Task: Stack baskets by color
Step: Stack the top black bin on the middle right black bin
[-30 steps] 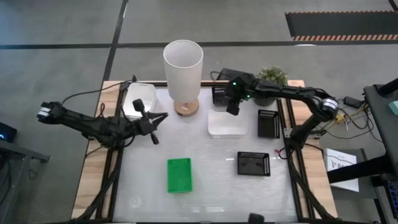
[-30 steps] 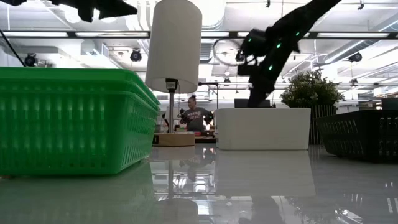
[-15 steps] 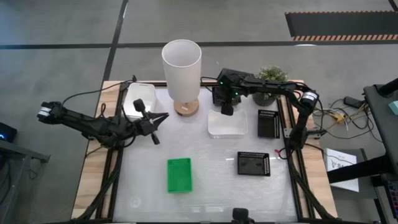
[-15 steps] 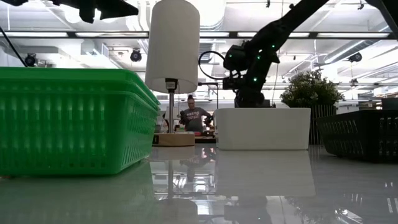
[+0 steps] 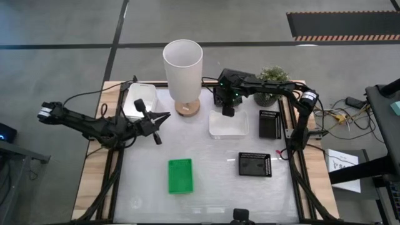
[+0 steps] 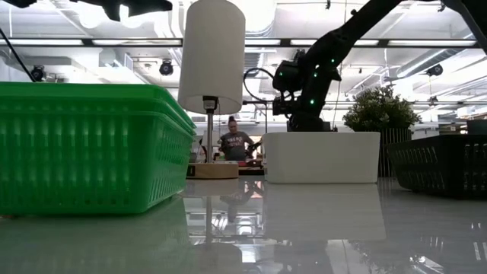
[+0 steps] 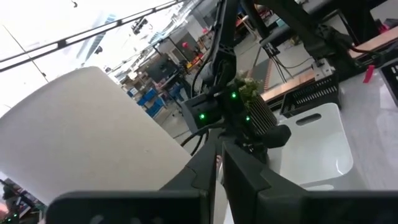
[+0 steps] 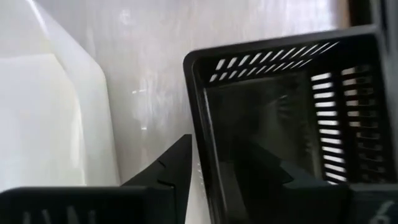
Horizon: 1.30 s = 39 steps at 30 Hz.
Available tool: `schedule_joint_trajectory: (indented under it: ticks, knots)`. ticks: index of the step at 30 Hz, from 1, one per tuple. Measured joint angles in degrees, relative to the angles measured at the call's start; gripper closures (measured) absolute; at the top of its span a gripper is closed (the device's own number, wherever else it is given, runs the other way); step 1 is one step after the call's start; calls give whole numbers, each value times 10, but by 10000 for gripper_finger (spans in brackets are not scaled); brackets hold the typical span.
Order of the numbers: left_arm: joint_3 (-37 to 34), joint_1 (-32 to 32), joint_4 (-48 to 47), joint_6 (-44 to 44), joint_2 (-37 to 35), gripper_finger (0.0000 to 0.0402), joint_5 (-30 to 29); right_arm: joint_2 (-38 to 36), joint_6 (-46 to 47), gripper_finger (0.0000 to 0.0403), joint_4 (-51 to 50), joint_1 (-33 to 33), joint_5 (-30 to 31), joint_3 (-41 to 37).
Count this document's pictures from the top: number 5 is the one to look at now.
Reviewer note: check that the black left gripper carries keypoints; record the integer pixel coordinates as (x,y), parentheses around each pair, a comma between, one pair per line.
(145,126)

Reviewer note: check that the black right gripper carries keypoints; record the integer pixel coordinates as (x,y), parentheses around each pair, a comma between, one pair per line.
(228,98)

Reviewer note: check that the white plastic bin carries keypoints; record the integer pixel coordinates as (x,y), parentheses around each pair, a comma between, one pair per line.
(142,90)
(228,128)

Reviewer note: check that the green plastic basket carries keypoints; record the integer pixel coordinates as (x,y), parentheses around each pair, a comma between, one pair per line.
(180,176)

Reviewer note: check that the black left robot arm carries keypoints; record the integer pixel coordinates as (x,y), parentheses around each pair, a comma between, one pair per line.
(81,122)

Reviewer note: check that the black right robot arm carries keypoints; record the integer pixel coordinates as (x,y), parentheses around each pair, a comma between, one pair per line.
(272,85)

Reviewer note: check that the black plastic basket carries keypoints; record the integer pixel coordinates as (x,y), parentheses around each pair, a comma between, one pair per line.
(254,165)
(268,125)

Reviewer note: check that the green plant in striped pot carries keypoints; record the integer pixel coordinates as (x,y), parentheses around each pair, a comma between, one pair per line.
(273,73)

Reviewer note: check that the white shade wooden base lamp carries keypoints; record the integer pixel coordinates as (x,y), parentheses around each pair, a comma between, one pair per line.
(182,72)

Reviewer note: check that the black power adapter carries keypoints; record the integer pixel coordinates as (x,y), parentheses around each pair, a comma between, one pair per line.
(353,102)

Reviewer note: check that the black hazard-striped floor mat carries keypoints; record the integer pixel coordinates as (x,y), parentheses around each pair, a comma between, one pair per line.
(343,25)

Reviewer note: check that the white printed box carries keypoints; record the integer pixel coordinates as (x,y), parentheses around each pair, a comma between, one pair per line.
(343,175)

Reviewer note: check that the grey desk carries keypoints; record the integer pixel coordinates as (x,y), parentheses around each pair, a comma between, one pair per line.
(18,153)

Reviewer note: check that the black device with blue light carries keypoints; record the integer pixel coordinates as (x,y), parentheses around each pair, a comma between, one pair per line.
(7,132)

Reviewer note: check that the black equipment stand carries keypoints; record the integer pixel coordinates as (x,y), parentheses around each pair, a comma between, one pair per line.
(387,125)

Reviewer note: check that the teal object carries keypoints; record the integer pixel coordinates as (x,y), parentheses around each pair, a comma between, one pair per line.
(396,108)

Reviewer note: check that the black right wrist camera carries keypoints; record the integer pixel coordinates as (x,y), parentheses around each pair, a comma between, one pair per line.
(228,111)

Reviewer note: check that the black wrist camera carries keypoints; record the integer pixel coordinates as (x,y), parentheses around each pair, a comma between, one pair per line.
(228,111)
(140,105)

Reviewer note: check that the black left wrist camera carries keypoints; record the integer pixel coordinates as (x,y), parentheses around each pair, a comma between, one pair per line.
(140,105)

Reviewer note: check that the black table frame rail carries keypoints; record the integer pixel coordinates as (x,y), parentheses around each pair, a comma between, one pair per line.
(296,187)
(117,187)
(161,84)

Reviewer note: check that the black table-level camera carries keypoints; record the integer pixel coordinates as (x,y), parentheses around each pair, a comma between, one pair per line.
(240,215)

